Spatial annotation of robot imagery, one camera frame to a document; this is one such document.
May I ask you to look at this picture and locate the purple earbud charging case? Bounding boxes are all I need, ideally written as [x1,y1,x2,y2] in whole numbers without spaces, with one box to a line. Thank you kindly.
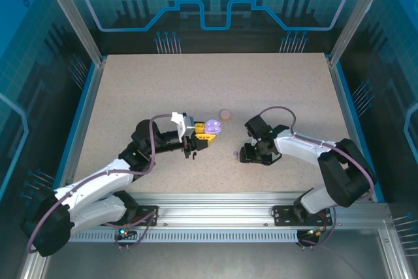
[204,118,223,135]

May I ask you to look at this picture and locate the blue table edge trim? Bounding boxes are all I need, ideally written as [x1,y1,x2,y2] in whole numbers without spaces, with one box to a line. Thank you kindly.
[52,61,98,195]
[336,61,388,203]

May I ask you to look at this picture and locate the grey metal panel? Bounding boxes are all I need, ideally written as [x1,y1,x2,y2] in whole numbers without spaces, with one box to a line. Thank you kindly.
[18,220,409,279]

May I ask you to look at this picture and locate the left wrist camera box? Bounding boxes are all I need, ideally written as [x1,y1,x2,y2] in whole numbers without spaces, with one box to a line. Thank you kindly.
[170,111,196,139]

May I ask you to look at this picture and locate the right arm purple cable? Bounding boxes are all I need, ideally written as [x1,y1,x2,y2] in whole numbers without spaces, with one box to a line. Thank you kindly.
[257,105,376,252]

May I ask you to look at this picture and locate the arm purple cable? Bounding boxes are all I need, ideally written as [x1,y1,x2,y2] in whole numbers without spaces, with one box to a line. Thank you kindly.
[257,105,376,252]
[25,114,176,254]

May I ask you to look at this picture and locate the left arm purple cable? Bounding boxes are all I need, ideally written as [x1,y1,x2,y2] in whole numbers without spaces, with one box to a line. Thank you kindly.
[25,114,176,254]

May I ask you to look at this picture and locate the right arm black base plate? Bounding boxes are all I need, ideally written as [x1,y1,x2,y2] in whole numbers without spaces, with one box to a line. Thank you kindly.
[272,205,334,227]

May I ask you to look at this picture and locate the aluminium table side rail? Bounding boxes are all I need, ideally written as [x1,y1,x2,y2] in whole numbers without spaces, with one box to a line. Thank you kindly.
[327,57,366,169]
[58,57,108,195]

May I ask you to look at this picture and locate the aluminium mounting rail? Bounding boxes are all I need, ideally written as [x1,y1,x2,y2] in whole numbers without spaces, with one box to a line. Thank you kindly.
[71,191,391,231]

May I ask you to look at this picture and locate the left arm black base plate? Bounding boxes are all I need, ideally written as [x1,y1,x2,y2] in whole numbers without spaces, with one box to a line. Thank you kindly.
[107,205,160,227]

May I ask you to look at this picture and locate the slotted cable duct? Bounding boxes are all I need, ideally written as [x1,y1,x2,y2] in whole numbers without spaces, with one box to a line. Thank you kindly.
[70,230,300,244]

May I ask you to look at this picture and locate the aluminium corner post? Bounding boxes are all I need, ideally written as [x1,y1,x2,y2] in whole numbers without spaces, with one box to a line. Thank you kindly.
[36,0,107,66]
[327,0,395,67]

